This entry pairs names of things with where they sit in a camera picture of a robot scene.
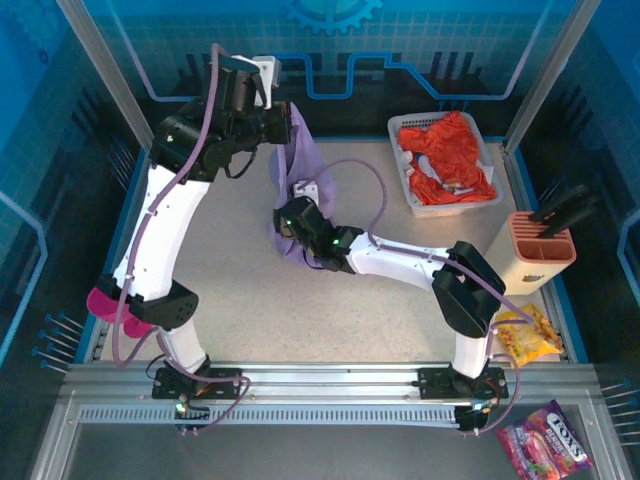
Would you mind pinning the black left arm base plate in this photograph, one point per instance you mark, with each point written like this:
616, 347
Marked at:
225, 385

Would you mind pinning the aluminium base frame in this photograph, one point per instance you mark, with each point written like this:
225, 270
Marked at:
325, 375

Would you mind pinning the beige knife block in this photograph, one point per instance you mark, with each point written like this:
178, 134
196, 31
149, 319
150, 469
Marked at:
525, 277

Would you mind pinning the purple t-shirt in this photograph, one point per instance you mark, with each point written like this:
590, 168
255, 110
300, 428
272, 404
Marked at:
305, 155

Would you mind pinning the yellow snack bag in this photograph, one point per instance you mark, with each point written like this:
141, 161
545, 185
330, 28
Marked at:
525, 335

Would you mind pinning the aluminium frame post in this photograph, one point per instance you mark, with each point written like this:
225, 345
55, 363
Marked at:
550, 75
109, 75

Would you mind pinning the purple Fox's candy bag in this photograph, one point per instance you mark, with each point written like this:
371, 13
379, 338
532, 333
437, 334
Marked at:
545, 445

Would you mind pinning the pink goblet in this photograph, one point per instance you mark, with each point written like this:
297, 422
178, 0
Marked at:
102, 305

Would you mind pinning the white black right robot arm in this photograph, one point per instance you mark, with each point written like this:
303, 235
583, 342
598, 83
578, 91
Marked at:
395, 260

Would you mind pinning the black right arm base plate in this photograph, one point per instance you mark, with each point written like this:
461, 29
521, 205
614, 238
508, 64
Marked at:
435, 385

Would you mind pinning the orange t-shirt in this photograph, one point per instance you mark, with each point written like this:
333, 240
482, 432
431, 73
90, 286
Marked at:
450, 145

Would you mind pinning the white plastic basket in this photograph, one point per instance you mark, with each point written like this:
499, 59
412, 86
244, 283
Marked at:
435, 210

